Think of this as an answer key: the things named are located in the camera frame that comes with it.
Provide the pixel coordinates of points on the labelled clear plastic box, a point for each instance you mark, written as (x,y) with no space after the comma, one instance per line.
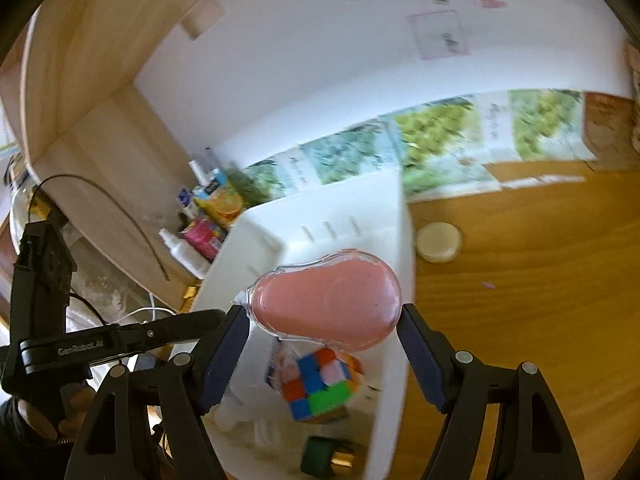
(282,365)

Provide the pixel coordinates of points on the round cream compact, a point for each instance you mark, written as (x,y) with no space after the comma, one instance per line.
(439,242)

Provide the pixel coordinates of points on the red can pen holder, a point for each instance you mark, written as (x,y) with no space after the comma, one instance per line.
(204,236)

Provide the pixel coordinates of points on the white spray bottle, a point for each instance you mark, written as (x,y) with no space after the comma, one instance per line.
(185,254)

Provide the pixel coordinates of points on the grape picture strip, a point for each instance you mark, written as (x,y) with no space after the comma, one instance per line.
(441,148)

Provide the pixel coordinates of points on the person's left hand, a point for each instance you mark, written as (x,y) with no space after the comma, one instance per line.
(79,404)

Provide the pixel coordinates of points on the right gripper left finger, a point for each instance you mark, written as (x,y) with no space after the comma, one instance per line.
(224,350)

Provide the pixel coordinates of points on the orange juice carton holder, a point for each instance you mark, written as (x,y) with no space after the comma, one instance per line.
(217,197)

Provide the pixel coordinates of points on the wooden shelf unit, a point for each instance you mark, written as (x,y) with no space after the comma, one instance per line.
(89,136)

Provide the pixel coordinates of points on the green and gold perfume bottle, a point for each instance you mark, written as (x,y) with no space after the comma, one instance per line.
(326,458)

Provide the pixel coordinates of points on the brown cardboard drawing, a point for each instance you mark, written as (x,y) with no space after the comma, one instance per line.
(608,123)

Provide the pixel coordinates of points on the white plastic organizer tray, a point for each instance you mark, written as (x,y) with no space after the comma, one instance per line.
(251,428)

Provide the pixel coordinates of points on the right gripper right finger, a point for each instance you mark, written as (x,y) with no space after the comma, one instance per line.
(429,354)

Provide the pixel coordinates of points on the pink oval case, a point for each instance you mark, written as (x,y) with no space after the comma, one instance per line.
(349,300)

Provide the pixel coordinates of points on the multicolour puzzle cube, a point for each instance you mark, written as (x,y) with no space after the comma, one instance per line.
(320,383)

